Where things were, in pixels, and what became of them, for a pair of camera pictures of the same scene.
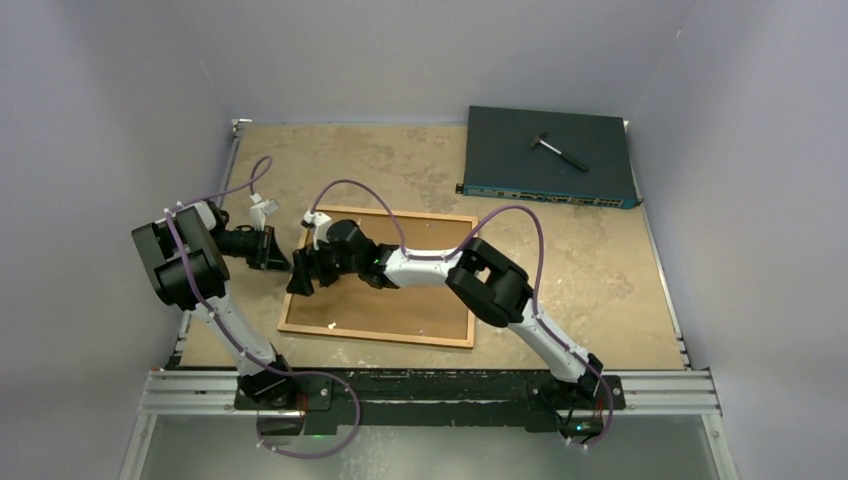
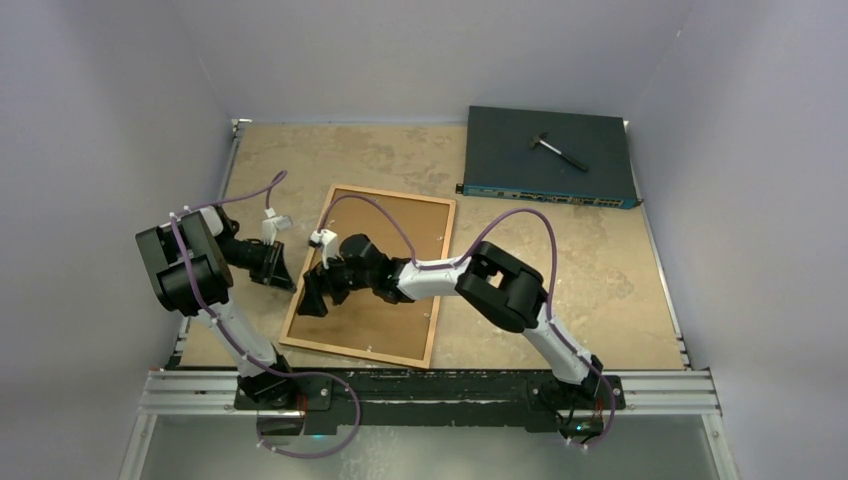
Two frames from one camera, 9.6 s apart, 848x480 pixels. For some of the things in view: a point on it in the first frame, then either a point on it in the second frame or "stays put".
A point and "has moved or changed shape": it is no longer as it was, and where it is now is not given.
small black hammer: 538,139 stays put
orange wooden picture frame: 386,335 → 284,341
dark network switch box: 500,162 stays put
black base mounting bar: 481,397 stays put
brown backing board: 431,309 has moved or changed shape
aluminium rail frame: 687,393 stays put
